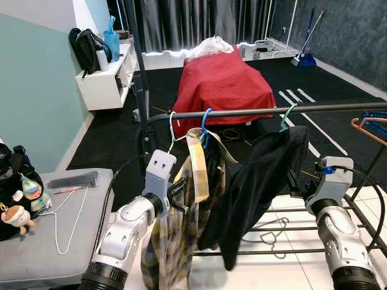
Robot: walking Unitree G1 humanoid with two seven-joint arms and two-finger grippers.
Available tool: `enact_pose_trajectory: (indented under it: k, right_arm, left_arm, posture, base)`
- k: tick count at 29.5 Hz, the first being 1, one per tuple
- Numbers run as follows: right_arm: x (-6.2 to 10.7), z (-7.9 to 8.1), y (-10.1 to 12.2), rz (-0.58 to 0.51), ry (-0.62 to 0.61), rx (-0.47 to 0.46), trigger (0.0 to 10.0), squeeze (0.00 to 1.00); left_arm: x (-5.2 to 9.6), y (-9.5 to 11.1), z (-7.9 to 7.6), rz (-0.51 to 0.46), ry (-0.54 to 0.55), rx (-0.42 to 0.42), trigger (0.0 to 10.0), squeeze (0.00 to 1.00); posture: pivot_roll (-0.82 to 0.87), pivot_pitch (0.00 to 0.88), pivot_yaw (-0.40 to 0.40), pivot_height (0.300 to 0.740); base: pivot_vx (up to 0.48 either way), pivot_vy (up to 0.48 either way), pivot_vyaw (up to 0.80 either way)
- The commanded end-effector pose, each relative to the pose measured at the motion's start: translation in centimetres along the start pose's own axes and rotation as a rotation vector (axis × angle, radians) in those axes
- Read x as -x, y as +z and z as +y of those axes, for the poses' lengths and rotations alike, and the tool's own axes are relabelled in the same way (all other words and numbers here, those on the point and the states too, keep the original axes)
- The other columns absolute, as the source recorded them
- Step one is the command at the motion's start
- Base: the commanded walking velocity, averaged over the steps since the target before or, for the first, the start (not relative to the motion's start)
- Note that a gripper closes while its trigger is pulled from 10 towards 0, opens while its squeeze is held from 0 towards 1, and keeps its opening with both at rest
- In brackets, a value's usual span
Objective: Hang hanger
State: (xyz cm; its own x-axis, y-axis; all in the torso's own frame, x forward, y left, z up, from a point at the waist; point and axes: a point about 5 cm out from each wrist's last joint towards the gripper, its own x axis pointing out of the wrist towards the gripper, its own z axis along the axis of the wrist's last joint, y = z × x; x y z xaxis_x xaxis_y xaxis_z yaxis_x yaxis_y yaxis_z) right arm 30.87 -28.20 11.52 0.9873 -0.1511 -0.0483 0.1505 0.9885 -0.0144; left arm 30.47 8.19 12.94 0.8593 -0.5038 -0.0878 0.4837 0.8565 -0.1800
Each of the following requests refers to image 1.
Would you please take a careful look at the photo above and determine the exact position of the dark curtain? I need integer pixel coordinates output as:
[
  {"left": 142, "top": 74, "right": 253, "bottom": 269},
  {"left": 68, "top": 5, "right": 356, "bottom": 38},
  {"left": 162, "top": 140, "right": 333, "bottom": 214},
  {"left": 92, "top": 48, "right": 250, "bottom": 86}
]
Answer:
[{"left": 118, "top": 0, "right": 282, "bottom": 54}]

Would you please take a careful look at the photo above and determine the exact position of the black flat case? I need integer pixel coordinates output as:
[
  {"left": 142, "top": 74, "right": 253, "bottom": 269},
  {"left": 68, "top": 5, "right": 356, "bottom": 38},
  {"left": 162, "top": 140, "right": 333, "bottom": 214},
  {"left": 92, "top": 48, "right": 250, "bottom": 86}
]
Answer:
[{"left": 47, "top": 171, "right": 99, "bottom": 189}]

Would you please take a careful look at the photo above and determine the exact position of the cream plush doll keychain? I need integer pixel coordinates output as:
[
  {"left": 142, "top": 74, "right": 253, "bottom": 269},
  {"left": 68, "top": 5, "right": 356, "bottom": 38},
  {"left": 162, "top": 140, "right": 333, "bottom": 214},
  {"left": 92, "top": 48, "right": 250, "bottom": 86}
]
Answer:
[{"left": 0, "top": 204, "right": 36, "bottom": 236}]

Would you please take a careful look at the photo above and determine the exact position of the white plastic bag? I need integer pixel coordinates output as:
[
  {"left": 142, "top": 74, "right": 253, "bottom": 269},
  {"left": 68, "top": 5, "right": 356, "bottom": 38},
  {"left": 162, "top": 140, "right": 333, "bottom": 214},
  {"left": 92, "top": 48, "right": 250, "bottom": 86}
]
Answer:
[{"left": 187, "top": 36, "right": 236, "bottom": 59}]

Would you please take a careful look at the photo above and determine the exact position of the teal plastic hanger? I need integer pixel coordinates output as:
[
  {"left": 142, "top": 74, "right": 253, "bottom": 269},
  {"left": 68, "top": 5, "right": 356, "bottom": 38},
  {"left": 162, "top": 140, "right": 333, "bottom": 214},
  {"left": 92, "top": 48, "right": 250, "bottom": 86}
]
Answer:
[{"left": 279, "top": 102, "right": 301, "bottom": 133}]

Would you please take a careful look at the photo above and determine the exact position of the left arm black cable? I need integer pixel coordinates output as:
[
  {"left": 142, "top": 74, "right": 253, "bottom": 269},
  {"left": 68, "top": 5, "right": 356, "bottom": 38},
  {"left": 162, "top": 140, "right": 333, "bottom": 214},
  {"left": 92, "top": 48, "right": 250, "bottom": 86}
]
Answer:
[{"left": 96, "top": 155, "right": 150, "bottom": 242}]

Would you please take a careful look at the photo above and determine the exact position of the black garment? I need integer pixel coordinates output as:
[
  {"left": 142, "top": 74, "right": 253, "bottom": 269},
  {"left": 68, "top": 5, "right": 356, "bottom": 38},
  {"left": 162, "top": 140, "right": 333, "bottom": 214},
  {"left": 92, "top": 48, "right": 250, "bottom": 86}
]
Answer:
[{"left": 198, "top": 126, "right": 311, "bottom": 271}]

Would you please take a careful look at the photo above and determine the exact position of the green hat doll keychain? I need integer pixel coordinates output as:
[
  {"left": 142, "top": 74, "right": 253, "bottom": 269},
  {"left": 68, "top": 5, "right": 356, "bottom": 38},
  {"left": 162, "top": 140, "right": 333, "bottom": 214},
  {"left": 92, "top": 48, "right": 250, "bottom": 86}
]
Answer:
[{"left": 19, "top": 172, "right": 52, "bottom": 212}]

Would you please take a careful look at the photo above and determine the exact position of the black metal clothes rack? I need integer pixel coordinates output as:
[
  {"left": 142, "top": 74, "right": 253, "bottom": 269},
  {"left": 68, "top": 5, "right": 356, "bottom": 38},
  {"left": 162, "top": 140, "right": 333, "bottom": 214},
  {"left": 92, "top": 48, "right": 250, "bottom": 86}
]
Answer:
[{"left": 124, "top": 0, "right": 387, "bottom": 257}]

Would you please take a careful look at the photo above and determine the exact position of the white shelf unit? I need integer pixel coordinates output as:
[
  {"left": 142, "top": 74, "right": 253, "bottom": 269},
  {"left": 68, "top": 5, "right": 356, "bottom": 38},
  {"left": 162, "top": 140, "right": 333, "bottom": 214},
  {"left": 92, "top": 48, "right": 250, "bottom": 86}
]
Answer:
[{"left": 76, "top": 42, "right": 140, "bottom": 111}]

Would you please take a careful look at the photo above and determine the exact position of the short white floor strip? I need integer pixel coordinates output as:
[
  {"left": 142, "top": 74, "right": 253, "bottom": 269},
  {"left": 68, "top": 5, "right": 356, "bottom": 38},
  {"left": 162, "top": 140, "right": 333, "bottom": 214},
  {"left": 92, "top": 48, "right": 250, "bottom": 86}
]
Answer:
[{"left": 298, "top": 89, "right": 316, "bottom": 102}]

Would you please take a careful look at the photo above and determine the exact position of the white bottle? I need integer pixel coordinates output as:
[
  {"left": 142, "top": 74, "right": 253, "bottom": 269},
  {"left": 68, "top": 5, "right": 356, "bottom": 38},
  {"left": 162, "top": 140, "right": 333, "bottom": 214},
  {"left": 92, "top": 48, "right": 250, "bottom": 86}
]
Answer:
[{"left": 96, "top": 50, "right": 109, "bottom": 72}]

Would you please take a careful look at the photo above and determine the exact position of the yellow plaid shirt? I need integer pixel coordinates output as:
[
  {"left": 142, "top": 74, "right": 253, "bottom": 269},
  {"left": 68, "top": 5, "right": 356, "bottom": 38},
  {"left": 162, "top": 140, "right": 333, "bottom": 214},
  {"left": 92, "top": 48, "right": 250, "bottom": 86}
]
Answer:
[{"left": 141, "top": 127, "right": 240, "bottom": 290}]

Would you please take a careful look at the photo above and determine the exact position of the black backpack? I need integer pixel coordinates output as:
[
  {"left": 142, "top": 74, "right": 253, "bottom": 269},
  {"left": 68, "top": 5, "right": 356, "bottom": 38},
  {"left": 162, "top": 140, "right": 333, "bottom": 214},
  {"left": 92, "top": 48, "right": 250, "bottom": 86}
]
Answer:
[{"left": 0, "top": 144, "right": 44, "bottom": 242}]

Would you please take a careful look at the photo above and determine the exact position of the blue broom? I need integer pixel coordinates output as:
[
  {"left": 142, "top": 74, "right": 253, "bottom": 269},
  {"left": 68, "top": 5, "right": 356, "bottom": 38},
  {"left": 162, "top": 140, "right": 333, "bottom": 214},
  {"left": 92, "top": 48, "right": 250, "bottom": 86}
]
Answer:
[{"left": 291, "top": 9, "right": 325, "bottom": 67}]

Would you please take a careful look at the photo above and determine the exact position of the long white floor strip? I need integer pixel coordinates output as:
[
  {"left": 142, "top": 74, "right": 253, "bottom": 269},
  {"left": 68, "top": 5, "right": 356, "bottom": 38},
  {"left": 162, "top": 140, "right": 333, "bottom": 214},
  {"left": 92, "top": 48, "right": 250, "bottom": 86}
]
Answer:
[
  {"left": 278, "top": 91, "right": 322, "bottom": 159},
  {"left": 287, "top": 90, "right": 349, "bottom": 157}
]

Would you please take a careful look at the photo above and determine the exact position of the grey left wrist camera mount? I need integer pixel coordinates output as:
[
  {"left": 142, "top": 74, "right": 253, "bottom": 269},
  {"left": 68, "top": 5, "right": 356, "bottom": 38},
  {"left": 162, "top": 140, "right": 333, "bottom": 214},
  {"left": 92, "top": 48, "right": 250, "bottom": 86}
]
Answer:
[{"left": 147, "top": 149, "right": 178, "bottom": 213}]

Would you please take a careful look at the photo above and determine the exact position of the black bag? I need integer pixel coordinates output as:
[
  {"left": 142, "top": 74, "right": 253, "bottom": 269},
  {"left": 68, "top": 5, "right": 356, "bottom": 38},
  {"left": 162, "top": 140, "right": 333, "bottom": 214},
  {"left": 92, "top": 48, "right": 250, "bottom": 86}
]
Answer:
[{"left": 68, "top": 28, "right": 109, "bottom": 76}]

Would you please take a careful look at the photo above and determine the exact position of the grey storage box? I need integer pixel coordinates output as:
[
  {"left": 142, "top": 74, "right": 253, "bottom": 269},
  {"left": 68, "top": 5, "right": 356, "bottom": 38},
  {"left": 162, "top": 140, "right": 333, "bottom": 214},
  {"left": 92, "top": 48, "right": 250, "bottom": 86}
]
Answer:
[{"left": 0, "top": 168, "right": 114, "bottom": 286}]

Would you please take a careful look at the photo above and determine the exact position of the grey wire hanger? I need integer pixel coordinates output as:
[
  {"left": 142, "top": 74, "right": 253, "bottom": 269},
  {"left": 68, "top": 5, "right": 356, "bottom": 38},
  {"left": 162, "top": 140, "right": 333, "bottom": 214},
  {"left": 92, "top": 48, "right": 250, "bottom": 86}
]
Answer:
[{"left": 241, "top": 216, "right": 292, "bottom": 245}]

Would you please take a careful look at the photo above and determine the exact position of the orange plastic hanger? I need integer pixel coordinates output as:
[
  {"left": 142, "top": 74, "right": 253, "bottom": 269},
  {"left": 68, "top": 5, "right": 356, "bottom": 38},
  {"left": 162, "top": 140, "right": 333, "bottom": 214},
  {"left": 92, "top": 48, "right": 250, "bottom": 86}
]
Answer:
[{"left": 351, "top": 118, "right": 387, "bottom": 147}]

